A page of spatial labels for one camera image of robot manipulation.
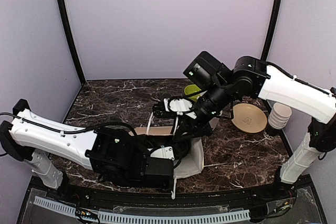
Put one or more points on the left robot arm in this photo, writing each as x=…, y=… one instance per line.
x=113, y=150

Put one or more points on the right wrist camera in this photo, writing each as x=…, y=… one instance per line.
x=171, y=108

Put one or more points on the stack of paper cups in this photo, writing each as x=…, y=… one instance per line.
x=277, y=119

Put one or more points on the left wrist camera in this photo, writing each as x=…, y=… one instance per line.
x=162, y=152

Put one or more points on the green bowl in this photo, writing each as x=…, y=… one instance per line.
x=190, y=89

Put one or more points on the brown paper bag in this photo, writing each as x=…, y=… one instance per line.
x=187, y=156

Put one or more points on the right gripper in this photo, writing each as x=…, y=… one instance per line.
x=197, y=129

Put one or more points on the right black frame post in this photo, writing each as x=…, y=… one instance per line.
x=271, y=29

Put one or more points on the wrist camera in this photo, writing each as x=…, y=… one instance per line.
x=162, y=152
x=171, y=108

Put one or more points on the left black frame post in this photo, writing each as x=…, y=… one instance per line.
x=70, y=41

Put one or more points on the white cup holding straws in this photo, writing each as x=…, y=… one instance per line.
x=213, y=123

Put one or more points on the black frame post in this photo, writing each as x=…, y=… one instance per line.
x=70, y=41
x=271, y=29

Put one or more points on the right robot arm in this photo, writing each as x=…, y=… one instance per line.
x=255, y=78

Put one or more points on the beige plate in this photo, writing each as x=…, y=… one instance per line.
x=249, y=118

